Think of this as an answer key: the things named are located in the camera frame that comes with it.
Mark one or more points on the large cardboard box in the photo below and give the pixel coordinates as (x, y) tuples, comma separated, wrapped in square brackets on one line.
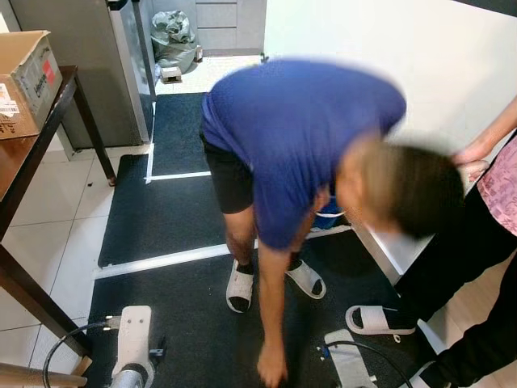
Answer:
[(20, 81)]

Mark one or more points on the grey rubbish bag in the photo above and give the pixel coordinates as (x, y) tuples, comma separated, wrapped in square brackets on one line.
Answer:
[(174, 40)]

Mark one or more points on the black floor mat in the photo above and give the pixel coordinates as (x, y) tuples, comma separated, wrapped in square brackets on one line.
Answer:
[(178, 133), (161, 218), (202, 339)]

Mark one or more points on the white slide slipper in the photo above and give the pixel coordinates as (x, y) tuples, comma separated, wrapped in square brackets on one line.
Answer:
[(376, 321), (307, 279), (239, 287)]

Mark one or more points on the brown wooden bar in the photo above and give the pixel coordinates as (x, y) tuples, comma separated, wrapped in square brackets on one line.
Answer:
[(40, 376)]

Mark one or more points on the blue bucket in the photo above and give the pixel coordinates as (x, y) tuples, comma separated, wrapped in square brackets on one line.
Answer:
[(327, 217)]

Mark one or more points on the person in pink shirt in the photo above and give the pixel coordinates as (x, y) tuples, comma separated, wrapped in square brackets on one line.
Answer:
[(460, 259)]

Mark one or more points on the dark brown wooden table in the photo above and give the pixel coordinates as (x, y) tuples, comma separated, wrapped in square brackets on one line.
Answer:
[(16, 162)]

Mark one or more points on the person in blue shirt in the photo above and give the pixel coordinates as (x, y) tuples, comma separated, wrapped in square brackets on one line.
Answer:
[(299, 137)]

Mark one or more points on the small white floor box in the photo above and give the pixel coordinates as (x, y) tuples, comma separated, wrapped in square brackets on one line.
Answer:
[(170, 75)]

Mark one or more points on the tall grey cabinet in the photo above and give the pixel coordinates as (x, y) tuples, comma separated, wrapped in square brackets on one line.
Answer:
[(81, 65)]

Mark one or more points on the grey drawer unit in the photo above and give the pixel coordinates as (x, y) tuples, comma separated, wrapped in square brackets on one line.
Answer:
[(226, 20)]

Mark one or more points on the light grey left wrist camera mount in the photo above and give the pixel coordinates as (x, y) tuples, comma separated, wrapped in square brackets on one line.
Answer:
[(133, 335)]

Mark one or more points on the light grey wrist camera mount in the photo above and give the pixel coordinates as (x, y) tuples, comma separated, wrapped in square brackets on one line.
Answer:
[(133, 335), (351, 364)]

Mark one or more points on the light grey right wrist camera mount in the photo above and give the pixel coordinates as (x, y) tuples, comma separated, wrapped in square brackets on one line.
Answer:
[(351, 364)]

